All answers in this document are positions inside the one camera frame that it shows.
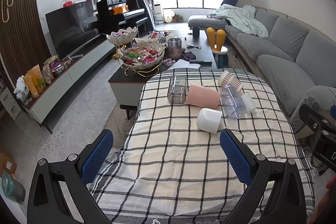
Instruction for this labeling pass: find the light green blanket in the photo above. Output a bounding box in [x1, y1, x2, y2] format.
[209, 4, 269, 39]

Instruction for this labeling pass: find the black upright piano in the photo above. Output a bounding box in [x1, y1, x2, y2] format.
[91, 0, 149, 35]

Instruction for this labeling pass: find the checkered paper cup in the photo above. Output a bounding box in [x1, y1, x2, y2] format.
[218, 70, 243, 92]

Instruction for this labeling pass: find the orange snack bag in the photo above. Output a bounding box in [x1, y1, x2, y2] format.
[23, 65, 46, 98]

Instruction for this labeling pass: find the white plastic cup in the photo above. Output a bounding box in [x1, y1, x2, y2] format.
[197, 108, 222, 134]

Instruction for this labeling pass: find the glass jar with nuts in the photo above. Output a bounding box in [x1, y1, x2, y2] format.
[167, 38, 182, 60]

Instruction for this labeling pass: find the small white translucent cup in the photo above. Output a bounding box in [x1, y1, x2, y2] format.
[241, 93, 257, 113]

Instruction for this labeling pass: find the two tier candy bowl stand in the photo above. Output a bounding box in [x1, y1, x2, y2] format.
[106, 27, 165, 77]

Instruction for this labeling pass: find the black remote control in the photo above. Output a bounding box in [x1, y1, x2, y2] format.
[189, 60, 213, 65]

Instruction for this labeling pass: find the white air purifier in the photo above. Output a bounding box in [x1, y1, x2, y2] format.
[153, 4, 164, 24]

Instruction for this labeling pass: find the black cylinder speaker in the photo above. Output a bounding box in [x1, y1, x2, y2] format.
[193, 27, 200, 38]

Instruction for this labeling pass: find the dark coffee table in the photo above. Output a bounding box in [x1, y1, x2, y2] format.
[109, 31, 217, 119]

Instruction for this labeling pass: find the black flat screen television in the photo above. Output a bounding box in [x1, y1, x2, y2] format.
[45, 1, 100, 60]

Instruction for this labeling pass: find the white tv cabinet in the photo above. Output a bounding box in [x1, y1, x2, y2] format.
[22, 40, 116, 133]

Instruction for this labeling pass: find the black white checkered tablecloth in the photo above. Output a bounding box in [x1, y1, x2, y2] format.
[89, 68, 315, 223]

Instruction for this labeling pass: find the clear plastic bottle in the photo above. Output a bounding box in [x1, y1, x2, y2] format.
[220, 84, 247, 119]

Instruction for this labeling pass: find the clear glass mug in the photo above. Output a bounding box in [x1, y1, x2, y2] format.
[167, 76, 187, 104]

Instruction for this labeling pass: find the person's hand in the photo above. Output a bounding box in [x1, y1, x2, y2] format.
[307, 176, 336, 224]

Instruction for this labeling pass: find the pink plastic cup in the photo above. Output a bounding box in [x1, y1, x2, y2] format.
[186, 84, 221, 109]

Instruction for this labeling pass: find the grey sectional sofa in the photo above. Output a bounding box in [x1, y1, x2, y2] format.
[188, 7, 335, 138]

